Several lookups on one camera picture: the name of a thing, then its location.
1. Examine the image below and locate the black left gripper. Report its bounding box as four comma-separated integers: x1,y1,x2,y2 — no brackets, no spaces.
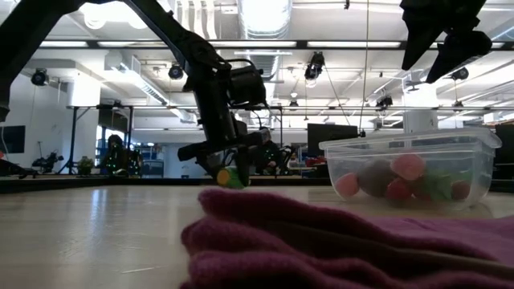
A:
176,127,272,188

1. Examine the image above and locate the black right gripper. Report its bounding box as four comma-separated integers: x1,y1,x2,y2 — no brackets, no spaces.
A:
399,0,494,84

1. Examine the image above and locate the green toy vegetable orange end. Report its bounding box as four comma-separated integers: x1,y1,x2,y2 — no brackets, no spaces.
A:
215,166,247,189

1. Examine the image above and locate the pink toy peach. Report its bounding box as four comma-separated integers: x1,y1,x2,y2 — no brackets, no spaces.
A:
334,172,361,198

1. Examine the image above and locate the pink-red round toy fruit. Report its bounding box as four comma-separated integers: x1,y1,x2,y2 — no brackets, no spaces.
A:
390,153,426,181

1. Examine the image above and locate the green toy pea pod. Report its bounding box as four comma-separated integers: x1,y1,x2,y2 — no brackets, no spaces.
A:
421,170,473,201

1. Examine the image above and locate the red toy strawberry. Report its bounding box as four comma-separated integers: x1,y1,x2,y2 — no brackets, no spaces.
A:
451,180,471,201

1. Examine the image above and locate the brown toy kiwi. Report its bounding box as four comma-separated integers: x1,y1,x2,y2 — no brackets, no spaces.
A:
357,159,398,198

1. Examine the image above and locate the small green object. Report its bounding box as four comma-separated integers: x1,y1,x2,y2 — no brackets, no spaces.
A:
385,177,414,201

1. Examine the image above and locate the clear plastic tupperware container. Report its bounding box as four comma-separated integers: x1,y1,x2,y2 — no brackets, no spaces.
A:
319,127,503,212

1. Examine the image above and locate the person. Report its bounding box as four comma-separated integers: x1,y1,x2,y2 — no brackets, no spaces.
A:
256,140,283,176
104,134,130,177

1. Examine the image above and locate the black monitor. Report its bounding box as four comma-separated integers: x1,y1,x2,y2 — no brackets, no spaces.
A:
307,123,359,157

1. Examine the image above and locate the black background cabinet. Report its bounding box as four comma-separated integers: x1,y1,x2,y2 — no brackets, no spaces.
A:
493,123,514,180

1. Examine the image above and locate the purple cloth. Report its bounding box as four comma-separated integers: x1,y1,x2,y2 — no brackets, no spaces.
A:
179,188,514,289

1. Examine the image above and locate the small potted plant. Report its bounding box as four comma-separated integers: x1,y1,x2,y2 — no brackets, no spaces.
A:
76,156,96,177

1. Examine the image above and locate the black metal rack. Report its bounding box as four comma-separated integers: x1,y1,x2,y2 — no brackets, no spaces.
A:
66,104,136,176

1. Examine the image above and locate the black background robot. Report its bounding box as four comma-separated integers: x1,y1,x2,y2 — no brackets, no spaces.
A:
31,150,65,173

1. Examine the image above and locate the white ventilation duct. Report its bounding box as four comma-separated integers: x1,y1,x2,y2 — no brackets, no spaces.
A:
104,51,198,121

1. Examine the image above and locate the silver ventilation duct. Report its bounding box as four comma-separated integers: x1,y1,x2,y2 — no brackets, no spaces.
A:
236,0,294,39

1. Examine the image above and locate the dark wall screen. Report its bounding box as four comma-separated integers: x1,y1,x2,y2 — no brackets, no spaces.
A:
0,124,26,154

